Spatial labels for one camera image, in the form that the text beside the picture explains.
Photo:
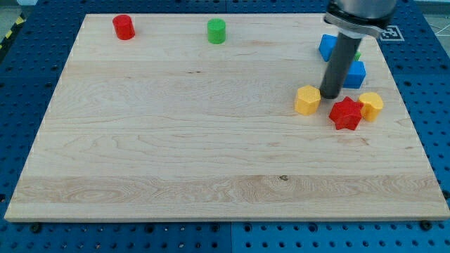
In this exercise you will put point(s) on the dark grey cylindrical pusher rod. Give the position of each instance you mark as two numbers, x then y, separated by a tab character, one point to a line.
338	66

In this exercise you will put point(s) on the yellow hexagon block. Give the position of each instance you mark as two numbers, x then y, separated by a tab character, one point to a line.
307	100

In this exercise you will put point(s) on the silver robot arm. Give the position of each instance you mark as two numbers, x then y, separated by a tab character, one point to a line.
355	19

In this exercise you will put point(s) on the green block behind rod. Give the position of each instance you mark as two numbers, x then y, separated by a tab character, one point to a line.
357	56

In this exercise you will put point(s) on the blue block upper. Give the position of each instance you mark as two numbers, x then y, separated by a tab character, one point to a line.
327	45

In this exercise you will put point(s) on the blue cube block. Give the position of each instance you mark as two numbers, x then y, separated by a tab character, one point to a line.
355	76

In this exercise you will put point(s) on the fiducial marker tag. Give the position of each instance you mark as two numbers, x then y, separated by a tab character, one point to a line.
391	33

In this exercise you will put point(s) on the yellow heart block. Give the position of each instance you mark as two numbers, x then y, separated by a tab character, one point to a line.
372	105

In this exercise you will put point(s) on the red star block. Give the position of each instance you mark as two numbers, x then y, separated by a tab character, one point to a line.
346	114

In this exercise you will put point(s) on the green cylinder block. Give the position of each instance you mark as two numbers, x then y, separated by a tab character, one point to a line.
216	31

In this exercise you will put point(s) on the wooden board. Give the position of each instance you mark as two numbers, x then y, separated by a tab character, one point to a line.
168	127

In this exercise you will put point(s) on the red cylinder block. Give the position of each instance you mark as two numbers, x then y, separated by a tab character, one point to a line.
124	28

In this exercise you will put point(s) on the white object top left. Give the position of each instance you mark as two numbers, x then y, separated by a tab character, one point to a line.
27	2

